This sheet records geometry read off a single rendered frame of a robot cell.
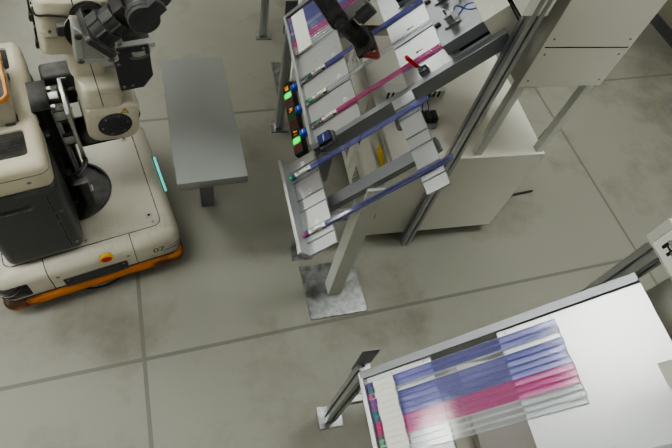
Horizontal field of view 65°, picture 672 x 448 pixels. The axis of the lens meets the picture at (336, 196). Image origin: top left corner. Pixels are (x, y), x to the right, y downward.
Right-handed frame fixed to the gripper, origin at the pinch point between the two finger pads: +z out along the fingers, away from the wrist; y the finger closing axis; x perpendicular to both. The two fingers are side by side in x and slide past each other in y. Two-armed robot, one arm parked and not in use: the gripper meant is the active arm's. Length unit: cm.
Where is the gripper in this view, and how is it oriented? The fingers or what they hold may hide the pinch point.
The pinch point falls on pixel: (376, 55)
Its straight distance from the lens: 184.1
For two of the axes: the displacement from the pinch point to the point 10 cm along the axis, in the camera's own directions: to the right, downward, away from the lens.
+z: 5.9, 3.3, 7.4
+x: -7.8, 4.5, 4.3
